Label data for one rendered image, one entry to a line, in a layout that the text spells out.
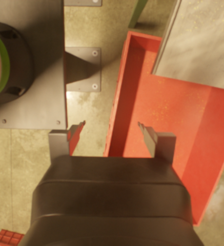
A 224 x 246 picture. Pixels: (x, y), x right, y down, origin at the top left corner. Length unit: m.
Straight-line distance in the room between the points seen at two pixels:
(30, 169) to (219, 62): 1.48
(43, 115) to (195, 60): 0.36
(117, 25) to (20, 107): 1.02
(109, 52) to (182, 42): 0.88
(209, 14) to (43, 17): 0.31
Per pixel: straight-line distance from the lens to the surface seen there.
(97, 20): 1.31
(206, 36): 0.44
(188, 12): 0.41
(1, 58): 0.29
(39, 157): 1.53
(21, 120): 0.40
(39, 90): 0.37
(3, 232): 2.14
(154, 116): 0.76
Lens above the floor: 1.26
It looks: 74 degrees down
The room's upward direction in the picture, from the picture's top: 179 degrees clockwise
